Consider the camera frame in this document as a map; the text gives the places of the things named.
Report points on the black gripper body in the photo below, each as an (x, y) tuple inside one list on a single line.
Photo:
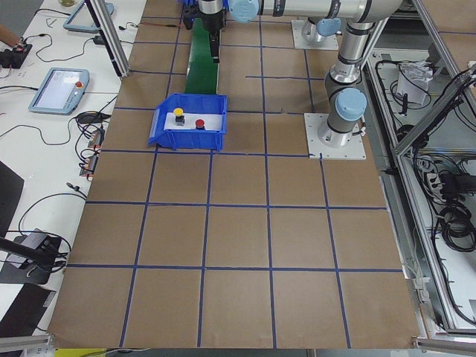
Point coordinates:
[(211, 22)]

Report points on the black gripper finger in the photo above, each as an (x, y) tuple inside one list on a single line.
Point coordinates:
[(214, 46)]

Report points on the red push button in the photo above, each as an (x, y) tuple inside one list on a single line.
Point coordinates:
[(200, 124)]

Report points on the yellow push button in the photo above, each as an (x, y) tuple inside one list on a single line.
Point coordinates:
[(179, 116)]

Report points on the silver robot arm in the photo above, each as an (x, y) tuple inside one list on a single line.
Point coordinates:
[(316, 30), (347, 104)]

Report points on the green conveyor belt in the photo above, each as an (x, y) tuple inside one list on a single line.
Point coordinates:
[(202, 73)]

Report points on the blue plastic bin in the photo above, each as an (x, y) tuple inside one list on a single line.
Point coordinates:
[(190, 138)]

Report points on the white foam pad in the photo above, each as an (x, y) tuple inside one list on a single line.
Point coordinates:
[(212, 121)]

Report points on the far teach pendant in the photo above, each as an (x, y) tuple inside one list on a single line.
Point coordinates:
[(80, 20)]

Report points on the teach pendant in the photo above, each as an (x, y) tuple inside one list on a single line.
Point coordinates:
[(60, 91), (80, 20)]

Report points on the near teach pendant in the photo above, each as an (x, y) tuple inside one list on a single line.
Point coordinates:
[(60, 91)]

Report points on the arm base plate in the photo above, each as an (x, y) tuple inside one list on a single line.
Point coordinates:
[(329, 44), (325, 144)]

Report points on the aluminium frame post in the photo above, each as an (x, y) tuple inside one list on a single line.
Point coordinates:
[(103, 21)]

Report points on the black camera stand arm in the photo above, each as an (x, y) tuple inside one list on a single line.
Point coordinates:
[(38, 255)]

